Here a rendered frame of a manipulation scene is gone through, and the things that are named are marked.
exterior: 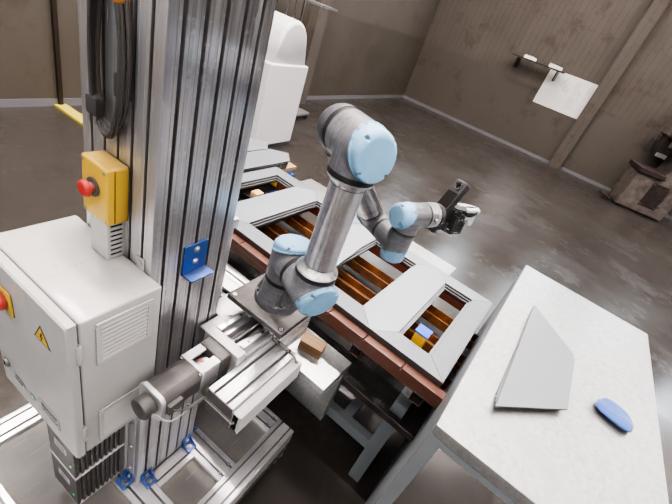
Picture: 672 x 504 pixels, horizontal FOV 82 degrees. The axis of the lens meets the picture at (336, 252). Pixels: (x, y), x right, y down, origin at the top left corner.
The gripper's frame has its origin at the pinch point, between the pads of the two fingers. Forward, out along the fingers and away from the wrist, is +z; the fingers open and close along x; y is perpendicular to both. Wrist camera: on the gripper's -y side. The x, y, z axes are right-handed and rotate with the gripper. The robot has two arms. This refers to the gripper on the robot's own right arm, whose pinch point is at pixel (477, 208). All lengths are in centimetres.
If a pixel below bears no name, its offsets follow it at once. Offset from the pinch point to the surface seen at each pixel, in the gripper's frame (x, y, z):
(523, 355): 29, 43, 17
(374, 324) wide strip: -16, 59, -10
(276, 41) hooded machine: -377, -32, 96
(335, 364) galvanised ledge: -16, 76, -24
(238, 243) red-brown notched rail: -79, 53, -45
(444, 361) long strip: 8, 62, 9
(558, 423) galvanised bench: 50, 48, 7
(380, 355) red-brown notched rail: -5, 64, -13
